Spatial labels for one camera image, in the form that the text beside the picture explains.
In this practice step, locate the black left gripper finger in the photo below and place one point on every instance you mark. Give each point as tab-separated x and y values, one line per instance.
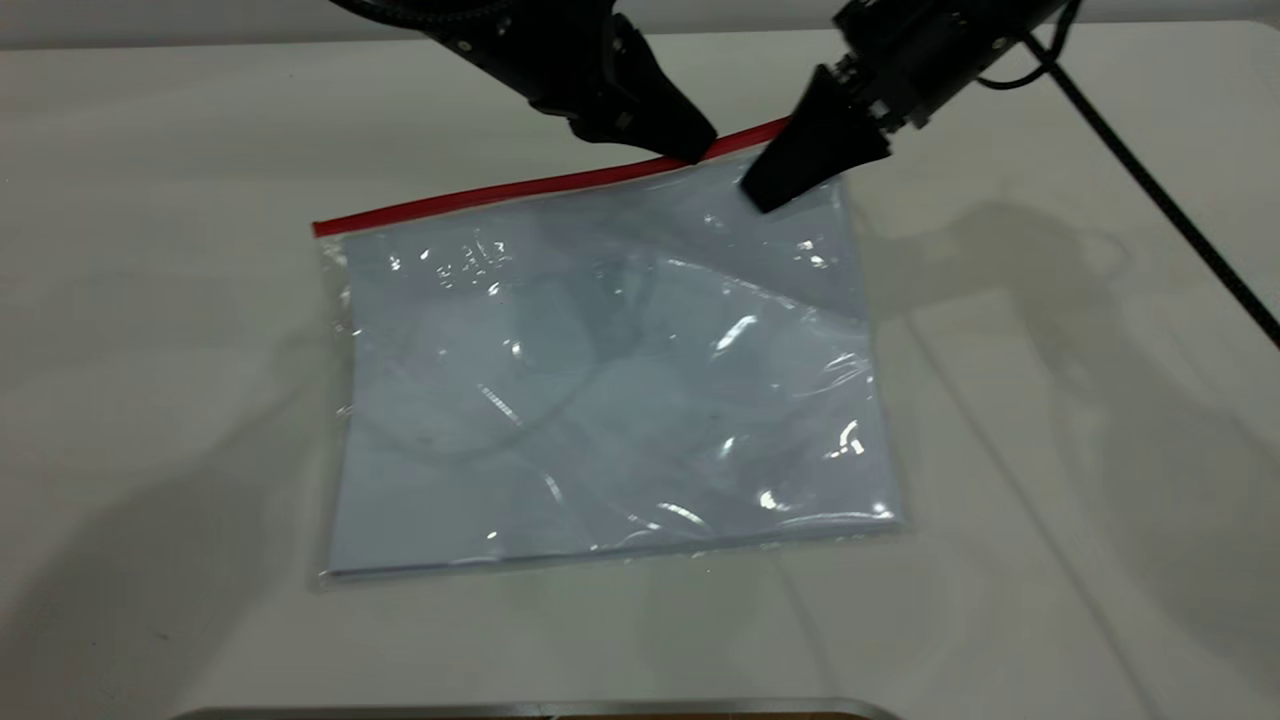
610	125
660	100

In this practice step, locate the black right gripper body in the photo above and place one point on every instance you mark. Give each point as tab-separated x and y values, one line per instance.
930	50

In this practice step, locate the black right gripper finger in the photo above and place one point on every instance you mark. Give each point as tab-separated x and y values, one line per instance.
850	145
800	130

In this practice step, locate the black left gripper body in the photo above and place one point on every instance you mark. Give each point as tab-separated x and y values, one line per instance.
540	50

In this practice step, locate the clear plastic zipper bag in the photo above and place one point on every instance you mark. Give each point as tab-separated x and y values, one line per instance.
600	400

